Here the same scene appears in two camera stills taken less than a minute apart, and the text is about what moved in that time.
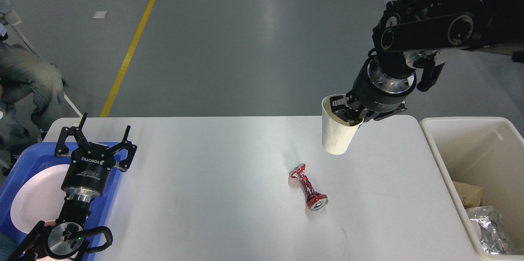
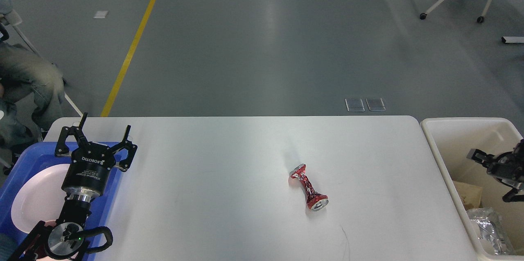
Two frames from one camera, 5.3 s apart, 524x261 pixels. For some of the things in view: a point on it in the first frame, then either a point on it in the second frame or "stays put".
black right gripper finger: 366,115 → 511,196
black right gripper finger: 342,110 → 486,160
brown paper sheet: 471,195 stays put
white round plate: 41,198 stays put
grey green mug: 6,245 stays put
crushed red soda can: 315,201 stays put
